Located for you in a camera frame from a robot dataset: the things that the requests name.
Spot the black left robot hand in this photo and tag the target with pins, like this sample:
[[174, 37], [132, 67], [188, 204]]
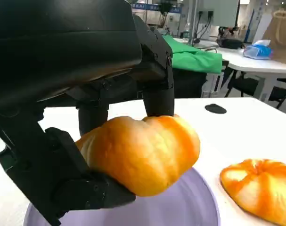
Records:
[[51, 47]]

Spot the orange white toy bread roll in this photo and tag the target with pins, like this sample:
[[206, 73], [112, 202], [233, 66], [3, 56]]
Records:
[[145, 153], [263, 188]]

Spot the black table drape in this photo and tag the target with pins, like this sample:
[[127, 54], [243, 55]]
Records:
[[187, 84]]

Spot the green cloth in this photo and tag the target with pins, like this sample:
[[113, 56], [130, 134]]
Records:
[[194, 58]]

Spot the grey machine cabinet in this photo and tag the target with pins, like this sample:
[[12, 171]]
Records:
[[223, 11]]

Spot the black table grommet hole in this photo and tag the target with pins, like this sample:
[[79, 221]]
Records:
[[215, 109]]

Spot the black device on desk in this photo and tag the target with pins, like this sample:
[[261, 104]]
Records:
[[230, 43]]

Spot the white workshop table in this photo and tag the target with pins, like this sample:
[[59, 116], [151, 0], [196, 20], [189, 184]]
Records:
[[246, 63]]

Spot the black folding chair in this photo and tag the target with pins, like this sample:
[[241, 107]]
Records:
[[246, 84], [284, 90]]

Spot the lilac plate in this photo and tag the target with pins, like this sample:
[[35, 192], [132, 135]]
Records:
[[168, 212]]

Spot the blue tissue pack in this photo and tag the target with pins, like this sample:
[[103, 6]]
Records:
[[258, 50]]

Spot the white leaning board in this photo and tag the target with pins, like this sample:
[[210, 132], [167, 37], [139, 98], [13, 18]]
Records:
[[263, 26]]

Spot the beige woven bag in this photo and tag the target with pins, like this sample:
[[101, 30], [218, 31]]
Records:
[[281, 40]]

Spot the blue wall banner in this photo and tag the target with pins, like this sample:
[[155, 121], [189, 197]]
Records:
[[173, 10]]

